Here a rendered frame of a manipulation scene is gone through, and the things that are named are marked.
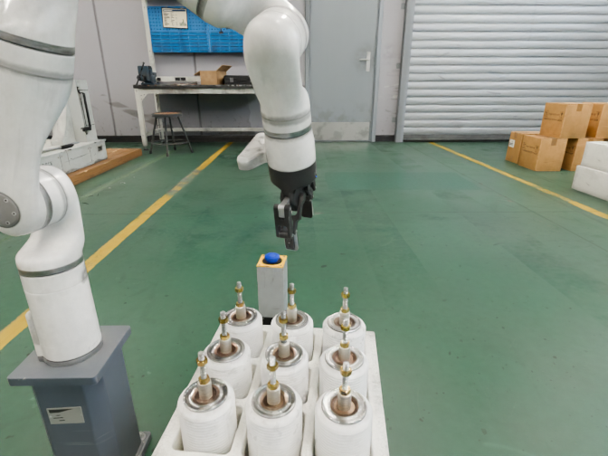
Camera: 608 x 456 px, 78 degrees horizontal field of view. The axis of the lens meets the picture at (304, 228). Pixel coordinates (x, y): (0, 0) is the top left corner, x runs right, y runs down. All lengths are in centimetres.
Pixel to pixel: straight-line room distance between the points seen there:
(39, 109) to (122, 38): 537
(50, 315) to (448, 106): 550
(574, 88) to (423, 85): 207
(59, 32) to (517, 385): 122
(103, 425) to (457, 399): 81
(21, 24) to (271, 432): 65
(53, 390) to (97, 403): 7
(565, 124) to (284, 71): 383
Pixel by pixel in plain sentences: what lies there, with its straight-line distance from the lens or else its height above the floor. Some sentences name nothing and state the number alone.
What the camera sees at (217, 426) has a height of 22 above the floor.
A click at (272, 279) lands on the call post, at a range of 99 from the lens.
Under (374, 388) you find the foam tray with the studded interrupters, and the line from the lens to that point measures 83.
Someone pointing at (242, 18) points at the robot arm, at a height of 83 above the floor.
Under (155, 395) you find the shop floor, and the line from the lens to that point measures 113.
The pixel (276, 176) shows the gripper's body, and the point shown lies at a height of 62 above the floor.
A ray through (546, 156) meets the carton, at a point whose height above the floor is 14.
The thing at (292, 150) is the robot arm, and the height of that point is 66.
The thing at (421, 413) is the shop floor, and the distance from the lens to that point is 106.
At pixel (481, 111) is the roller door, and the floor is 41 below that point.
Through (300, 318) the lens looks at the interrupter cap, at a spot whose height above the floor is 25.
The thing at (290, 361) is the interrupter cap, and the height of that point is 25.
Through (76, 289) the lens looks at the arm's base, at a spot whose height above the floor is 43.
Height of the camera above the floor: 75
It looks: 21 degrees down
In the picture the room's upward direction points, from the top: straight up
